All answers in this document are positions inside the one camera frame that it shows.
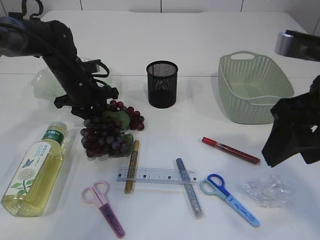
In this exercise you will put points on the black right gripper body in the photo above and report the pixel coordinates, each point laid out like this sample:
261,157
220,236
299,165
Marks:
296,128

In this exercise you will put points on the gold glitter pen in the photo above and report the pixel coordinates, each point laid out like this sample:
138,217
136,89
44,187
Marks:
132,168

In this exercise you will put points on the red marker pen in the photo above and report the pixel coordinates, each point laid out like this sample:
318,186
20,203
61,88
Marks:
232,151

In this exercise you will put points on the purple artificial grape bunch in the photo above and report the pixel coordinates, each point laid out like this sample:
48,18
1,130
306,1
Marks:
105,134

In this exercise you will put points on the black mesh pen holder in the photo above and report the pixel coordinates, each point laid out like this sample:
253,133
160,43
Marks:
162,78

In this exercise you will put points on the blue safety scissors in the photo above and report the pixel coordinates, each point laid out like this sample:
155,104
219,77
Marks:
214,185

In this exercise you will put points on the green wavy glass plate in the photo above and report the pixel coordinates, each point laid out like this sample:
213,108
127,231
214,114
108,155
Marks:
46,86

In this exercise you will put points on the clear plastic ruler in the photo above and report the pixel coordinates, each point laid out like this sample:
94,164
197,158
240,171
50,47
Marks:
157,176

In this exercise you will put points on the pink purple safety scissors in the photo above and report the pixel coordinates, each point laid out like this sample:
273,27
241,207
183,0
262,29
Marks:
97,195

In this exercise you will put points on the silver glitter pen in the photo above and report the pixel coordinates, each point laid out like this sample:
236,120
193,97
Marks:
192,197

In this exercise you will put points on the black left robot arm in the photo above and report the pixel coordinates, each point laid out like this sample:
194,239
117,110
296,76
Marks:
53,41

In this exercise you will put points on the green plastic woven basket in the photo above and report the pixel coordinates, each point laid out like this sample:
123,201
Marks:
249,88

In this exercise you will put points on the clear plastic sheet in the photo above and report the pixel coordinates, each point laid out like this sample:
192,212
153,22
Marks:
270,191

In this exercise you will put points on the yellow tea drink bottle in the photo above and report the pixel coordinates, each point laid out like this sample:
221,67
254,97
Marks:
31,186

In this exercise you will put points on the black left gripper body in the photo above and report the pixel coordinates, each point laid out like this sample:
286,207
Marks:
84,93

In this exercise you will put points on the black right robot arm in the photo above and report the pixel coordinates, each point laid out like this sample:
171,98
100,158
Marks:
298,45

